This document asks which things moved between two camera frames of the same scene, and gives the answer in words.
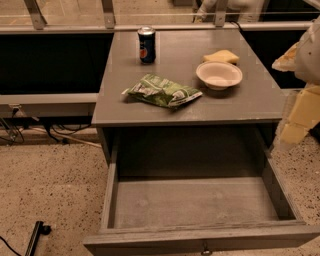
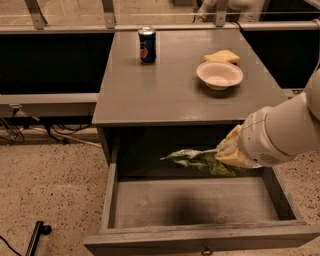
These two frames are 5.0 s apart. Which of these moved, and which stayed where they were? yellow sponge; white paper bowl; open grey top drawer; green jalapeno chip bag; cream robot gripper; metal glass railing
Moved: green jalapeno chip bag; cream robot gripper
Stayed: white paper bowl; yellow sponge; metal glass railing; open grey top drawer
